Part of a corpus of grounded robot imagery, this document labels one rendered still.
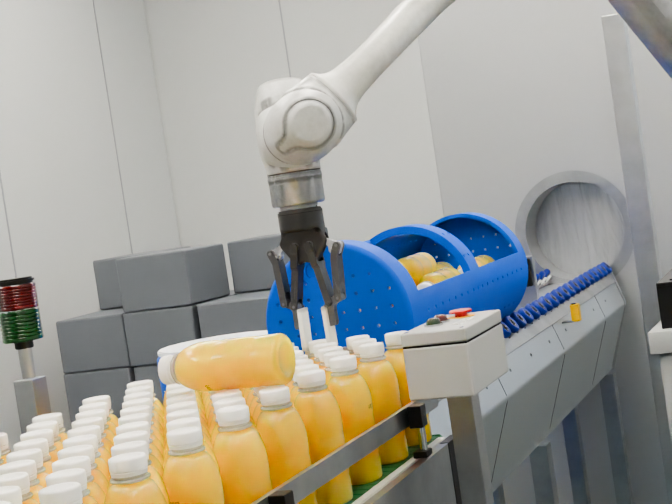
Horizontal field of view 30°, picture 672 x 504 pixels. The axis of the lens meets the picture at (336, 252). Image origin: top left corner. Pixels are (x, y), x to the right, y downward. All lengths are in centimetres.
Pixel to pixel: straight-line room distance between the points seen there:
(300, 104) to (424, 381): 44
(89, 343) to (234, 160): 222
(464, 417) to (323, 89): 54
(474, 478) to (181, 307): 409
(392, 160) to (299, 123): 576
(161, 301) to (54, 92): 181
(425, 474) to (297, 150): 52
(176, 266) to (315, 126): 409
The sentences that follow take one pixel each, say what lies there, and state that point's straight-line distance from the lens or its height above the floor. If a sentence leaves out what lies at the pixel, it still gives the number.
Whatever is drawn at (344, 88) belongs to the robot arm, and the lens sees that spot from 191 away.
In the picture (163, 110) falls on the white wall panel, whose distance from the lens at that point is 827.
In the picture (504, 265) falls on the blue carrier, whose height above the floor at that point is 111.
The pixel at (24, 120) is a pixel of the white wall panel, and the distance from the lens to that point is 705.
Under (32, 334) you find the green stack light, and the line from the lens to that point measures 202.
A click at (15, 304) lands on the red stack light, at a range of 202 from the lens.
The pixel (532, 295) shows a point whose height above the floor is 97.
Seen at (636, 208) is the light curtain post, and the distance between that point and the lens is 352.
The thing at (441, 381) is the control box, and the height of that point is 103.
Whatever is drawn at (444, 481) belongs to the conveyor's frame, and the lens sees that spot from 201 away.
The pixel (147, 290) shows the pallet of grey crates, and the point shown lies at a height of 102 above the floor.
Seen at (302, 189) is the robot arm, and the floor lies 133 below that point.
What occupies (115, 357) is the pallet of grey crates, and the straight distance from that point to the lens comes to 616.
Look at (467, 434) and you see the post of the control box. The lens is 192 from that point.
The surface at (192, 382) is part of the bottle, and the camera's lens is 166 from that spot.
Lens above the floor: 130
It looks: 2 degrees down
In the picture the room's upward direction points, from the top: 8 degrees counter-clockwise
